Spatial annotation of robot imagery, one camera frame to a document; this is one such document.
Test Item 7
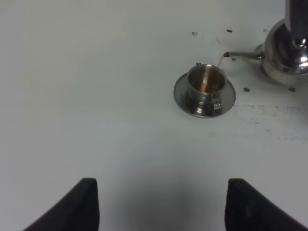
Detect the stainless steel teapot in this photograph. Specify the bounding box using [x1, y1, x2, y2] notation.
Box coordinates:
[223, 19, 308, 86]

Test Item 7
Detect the steel saucer far left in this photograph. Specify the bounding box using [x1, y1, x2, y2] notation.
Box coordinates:
[173, 73, 236, 118]

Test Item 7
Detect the steel teacup far left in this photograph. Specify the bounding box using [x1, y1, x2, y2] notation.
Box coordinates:
[187, 64, 228, 111]

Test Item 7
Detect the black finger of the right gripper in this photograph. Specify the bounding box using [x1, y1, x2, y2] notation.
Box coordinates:
[284, 0, 308, 39]

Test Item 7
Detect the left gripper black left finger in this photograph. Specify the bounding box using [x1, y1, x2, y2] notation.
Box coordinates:
[25, 178, 100, 231]

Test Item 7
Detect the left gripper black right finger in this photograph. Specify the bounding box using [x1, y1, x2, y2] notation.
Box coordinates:
[224, 179, 306, 231]

